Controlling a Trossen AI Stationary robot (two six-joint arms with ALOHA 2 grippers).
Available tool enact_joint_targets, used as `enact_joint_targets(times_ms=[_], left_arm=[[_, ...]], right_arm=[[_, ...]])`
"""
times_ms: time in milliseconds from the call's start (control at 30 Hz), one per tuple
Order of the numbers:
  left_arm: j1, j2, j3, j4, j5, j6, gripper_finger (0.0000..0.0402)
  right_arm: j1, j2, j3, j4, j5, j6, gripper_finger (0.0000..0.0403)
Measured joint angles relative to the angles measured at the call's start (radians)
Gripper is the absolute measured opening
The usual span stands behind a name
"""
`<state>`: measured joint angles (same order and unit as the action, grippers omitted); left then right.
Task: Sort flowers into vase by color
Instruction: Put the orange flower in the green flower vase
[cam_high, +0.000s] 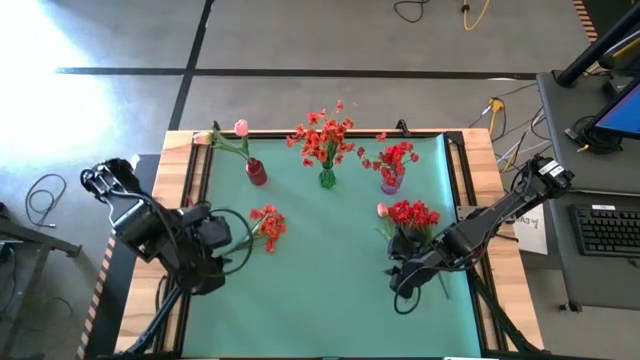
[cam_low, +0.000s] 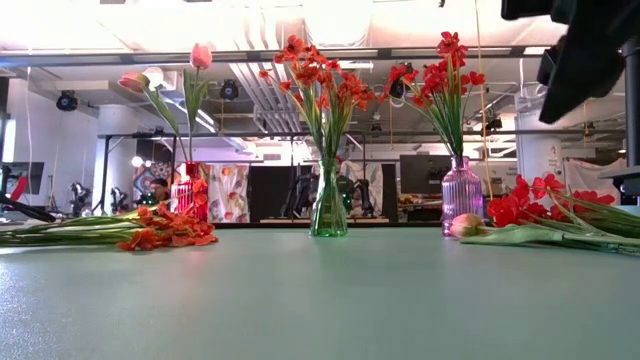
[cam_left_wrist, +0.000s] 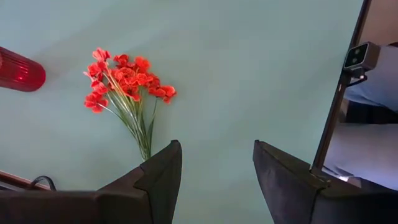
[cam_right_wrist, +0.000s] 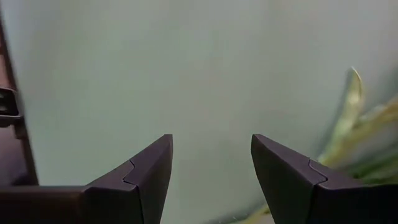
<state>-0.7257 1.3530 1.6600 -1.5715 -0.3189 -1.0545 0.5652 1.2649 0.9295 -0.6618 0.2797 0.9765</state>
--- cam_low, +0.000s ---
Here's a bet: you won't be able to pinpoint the green glass vase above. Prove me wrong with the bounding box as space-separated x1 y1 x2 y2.
309 157 350 239

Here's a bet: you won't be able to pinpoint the small orange flower bunch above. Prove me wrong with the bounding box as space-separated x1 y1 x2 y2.
0 214 211 252

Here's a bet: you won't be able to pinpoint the white ceiling unit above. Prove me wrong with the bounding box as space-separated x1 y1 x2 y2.
140 66 187 94

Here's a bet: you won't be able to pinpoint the black ceiling lamp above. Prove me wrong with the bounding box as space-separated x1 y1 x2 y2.
55 89 79 112
219 78 240 101

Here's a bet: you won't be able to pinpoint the white ceiling ducts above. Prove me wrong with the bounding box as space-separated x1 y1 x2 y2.
227 19 307 135

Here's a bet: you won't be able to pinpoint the purple ribbed glass vase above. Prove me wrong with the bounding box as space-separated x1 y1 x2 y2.
440 155 485 238

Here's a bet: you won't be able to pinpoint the white floral fabric panel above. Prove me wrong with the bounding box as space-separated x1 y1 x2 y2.
208 163 251 224

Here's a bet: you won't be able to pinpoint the black background gantry frame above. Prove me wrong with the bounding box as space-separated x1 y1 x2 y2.
97 130 626 221

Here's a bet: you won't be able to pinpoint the grey desk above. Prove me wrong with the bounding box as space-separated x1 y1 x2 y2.
598 166 640 197

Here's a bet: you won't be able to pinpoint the black pole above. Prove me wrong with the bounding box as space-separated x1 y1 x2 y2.
618 37 640 169

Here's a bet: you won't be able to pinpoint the colourful patterned fabric panel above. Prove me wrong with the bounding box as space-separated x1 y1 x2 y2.
132 162 174 206

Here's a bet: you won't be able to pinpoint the grey overhead frame bar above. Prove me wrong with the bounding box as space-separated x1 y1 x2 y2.
0 44 551 69

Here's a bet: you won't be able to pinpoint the red ribbed glass vase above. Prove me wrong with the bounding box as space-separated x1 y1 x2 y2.
169 160 210 225

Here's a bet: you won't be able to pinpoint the white pillar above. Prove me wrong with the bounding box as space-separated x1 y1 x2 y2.
516 107 565 211

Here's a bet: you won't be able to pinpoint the thick black cable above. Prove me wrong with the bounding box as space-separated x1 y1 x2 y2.
0 194 57 225

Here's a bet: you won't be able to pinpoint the dark background monitor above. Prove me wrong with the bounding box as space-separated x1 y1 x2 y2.
399 153 446 197

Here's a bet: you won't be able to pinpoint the orange artificial flower bunch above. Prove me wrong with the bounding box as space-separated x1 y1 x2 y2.
258 33 377 166
0 177 220 246

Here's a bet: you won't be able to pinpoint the green table mat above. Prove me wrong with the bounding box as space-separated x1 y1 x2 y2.
0 204 640 360

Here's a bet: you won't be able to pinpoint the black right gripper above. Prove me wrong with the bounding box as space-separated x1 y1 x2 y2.
501 0 640 125

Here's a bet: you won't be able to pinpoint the red handle item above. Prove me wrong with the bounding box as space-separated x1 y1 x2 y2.
8 175 29 202

